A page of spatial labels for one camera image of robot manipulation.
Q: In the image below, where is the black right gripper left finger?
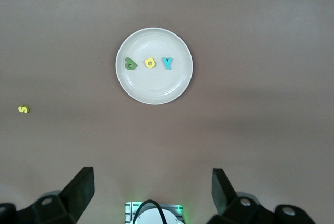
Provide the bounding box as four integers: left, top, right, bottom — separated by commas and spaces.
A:
0, 167, 96, 224

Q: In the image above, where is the teal foam letter y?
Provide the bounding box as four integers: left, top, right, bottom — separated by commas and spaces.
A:
162, 56, 174, 71

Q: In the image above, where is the beige round plate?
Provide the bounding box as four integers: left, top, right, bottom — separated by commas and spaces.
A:
115, 27, 194, 105

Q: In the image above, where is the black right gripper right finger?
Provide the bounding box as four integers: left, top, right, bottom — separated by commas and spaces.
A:
208, 168, 314, 224

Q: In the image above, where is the green foam letter p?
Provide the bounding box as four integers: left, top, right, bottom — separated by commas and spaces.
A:
124, 57, 138, 72

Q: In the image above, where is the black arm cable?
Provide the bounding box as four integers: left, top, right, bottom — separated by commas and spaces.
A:
132, 199, 169, 224

